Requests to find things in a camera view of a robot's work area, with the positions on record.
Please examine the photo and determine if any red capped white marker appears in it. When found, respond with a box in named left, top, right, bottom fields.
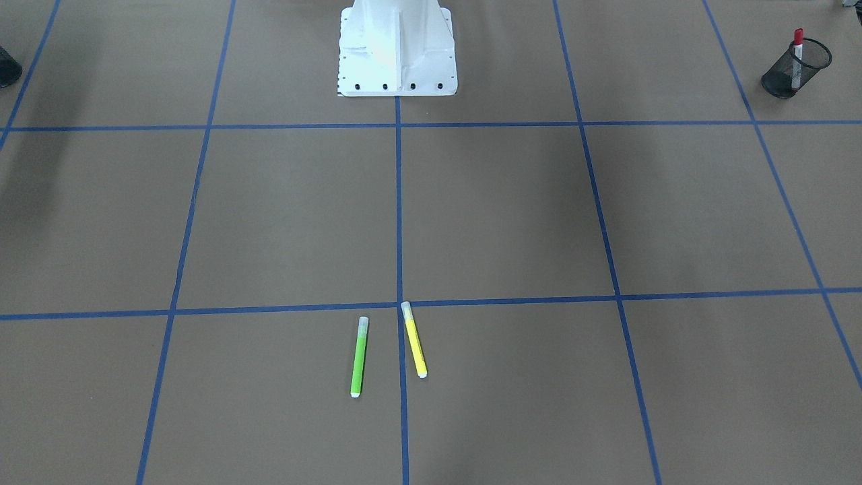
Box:
left=791, top=28, right=804, bottom=93

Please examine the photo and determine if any yellow highlighter marker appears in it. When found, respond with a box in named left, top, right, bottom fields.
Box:
left=400, top=301, right=428, bottom=379

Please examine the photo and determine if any green highlighter marker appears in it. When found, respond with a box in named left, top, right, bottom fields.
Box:
left=349, top=316, right=370, bottom=399

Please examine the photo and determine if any brown paper table cover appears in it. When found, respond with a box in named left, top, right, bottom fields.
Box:
left=2, top=1, right=860, bottom=484

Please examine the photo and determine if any far black mesh cup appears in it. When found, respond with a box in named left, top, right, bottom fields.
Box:
left=760, top=37, right=832, bottom=99

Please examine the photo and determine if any black mesh cup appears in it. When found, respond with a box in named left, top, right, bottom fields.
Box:
left=760, top=37, right=832, bottom=99
left=0, top=46, right=24, bottom=89

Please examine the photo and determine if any near black mesh cup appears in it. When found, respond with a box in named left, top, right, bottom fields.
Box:
left=0, top=46, right=24, bottom=89

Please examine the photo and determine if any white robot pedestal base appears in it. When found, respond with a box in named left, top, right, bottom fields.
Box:
left=337, top=1, right=459, bottom=96

